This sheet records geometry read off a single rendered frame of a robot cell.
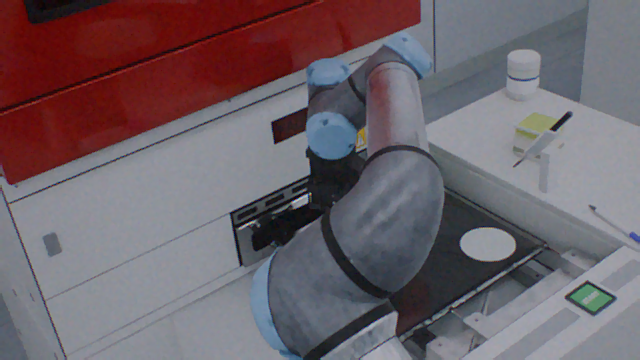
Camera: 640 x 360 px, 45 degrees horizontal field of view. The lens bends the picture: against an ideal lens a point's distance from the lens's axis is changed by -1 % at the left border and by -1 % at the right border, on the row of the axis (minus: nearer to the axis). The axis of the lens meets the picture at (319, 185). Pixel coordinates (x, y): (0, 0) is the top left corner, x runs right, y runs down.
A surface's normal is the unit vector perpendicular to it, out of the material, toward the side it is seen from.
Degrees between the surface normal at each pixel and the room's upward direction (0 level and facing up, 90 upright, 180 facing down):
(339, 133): 90
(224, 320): 0
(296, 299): 61
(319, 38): 90
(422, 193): 47
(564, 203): 0
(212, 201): 90
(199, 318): 0
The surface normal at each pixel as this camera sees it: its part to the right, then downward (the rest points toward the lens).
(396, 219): 0.22, -0.29
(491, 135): -0.09, -0.83
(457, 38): 0.60, 0.39
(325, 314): -0.23, -0.14
